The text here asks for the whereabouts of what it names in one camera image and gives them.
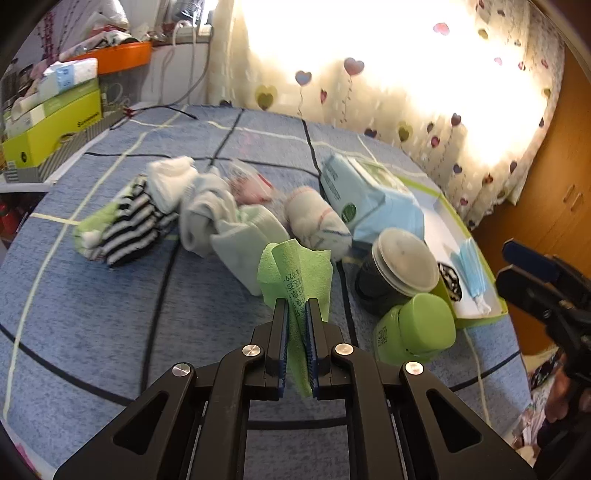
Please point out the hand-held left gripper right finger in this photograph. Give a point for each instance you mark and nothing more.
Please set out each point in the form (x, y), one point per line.
(311, 332)

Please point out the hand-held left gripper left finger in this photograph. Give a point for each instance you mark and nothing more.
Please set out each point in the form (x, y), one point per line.
(282, 332)

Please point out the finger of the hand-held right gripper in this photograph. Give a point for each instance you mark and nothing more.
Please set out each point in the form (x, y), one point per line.
(526, 254)
(521, 290)

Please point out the green towel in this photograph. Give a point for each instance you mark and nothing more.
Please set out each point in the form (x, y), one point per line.
(295, 272)

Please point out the black white striped cloth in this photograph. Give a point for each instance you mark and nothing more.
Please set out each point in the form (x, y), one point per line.
(131, 226)

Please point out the blue face mask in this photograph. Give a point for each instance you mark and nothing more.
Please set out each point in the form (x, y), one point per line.
(472, 272)

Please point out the wooden wardrobe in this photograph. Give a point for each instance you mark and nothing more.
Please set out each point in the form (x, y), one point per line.
(545, 194)

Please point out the black white patterned item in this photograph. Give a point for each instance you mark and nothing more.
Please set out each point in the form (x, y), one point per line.
(450, 279)

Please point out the green white tray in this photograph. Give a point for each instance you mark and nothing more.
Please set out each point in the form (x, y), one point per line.
(455, 226)

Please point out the pale green cloth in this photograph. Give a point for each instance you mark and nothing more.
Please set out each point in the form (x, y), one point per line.
(247, 244)

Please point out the green plastic jar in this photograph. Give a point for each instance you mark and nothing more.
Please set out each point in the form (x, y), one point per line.
(415, 330)

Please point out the black jar with clear lid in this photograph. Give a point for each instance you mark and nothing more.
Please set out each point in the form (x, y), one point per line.
(397, 272)

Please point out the rolled white towel with stripes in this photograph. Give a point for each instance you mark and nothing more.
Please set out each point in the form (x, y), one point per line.
(318, 221)

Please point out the grey white cloth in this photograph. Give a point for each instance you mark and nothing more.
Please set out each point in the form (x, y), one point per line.
(201, 217)

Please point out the light blue wet wipes pack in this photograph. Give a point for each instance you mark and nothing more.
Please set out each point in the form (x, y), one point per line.
(369, 198)

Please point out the pink item in plastic bag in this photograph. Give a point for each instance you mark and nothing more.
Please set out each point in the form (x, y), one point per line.
(244, 187)

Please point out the heart print curtain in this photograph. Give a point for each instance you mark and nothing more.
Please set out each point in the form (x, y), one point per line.
(406, 92)

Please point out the light green cloth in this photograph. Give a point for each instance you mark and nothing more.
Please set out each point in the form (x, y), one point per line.
(94, 224)

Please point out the grey striped box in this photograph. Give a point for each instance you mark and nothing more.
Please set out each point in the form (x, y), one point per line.
(60, 152)

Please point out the clear storage box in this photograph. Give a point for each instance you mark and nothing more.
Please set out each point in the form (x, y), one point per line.
(124, 90)

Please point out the white ledge board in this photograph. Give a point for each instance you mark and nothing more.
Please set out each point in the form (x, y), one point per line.
(23, 187)

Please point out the lime green box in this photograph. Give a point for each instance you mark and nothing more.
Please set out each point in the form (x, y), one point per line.
(51, 134)

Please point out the orange lidded container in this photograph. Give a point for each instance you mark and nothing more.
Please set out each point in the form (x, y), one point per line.
(122, 57)

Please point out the olive green white box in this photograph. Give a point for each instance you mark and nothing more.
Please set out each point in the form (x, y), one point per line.
(41, 108)

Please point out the blue white tissue pack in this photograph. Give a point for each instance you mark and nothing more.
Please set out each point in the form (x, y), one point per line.
(71, 74)

